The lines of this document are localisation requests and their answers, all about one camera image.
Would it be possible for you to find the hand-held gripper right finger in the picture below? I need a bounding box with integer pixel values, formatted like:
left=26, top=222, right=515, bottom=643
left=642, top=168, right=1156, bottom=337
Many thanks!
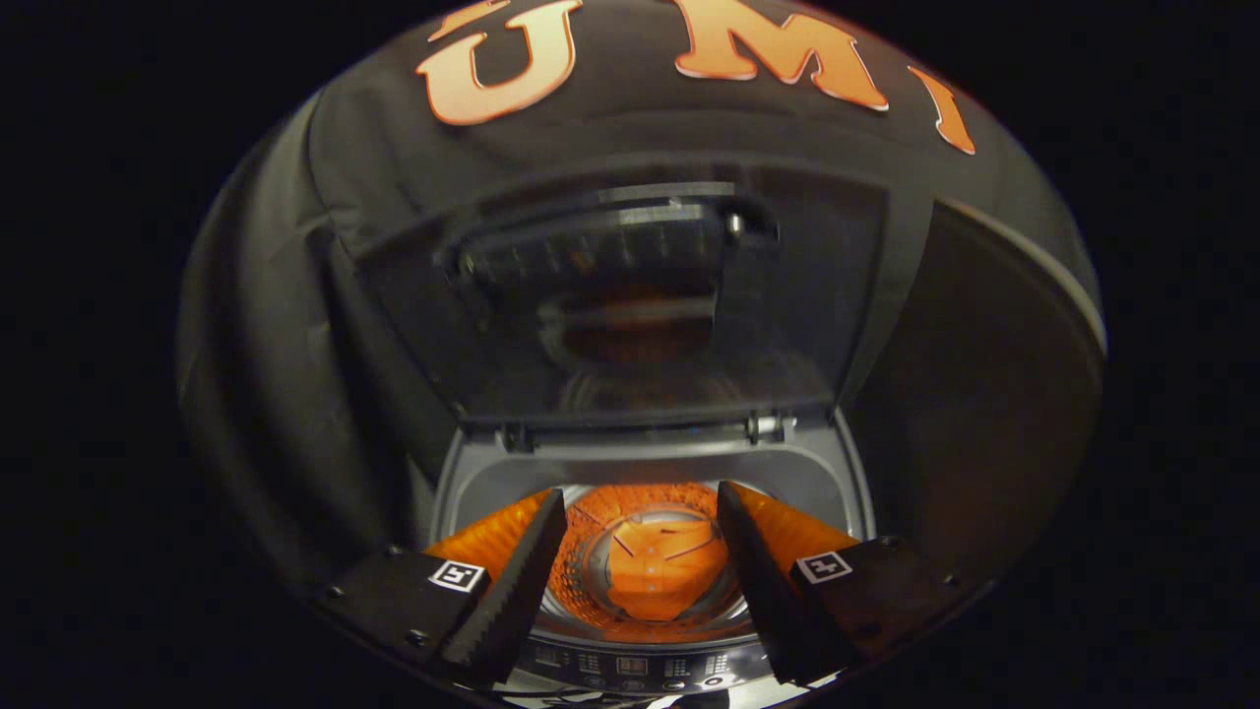
left=716, top=481, right=971, bottom=686

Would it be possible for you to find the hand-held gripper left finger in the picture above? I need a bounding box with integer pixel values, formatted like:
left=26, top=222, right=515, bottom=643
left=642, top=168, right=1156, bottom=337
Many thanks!
left=313, top=487, right=569, bottom=688

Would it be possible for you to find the grey washing machine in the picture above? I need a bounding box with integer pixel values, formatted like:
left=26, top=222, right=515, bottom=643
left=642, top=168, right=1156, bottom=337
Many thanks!
left=428, top=409, right=877, bottom=700

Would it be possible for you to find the dark glass washing machine lid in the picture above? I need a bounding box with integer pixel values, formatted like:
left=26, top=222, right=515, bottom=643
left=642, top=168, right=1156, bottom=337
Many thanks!
left=354, top=162, right=892, bottom=426

